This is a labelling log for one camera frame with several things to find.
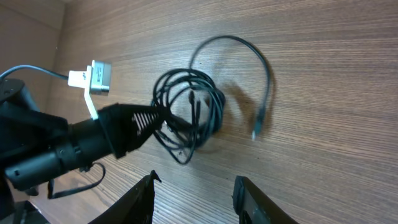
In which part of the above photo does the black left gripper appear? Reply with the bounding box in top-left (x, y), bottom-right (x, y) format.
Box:
top-left (67, 104), bottom-right (165, 159)

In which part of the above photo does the black left camera cable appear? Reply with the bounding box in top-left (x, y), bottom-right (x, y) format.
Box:
top-left (0, 64), bottom-right (70, 80)

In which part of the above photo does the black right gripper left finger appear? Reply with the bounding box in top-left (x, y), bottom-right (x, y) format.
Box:
top-left (89, 170), bottom-right (161, 224)

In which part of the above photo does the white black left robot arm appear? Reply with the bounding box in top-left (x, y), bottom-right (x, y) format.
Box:
top-left (1, 79), bottom-right (164, 218)

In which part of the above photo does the black USB cable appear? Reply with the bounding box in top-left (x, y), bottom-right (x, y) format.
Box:
top-left (150, 35), bottom-right (272, 166)

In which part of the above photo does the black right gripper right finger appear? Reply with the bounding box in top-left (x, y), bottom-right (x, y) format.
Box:
top-left (233, 175), bottom-right (298, 224)

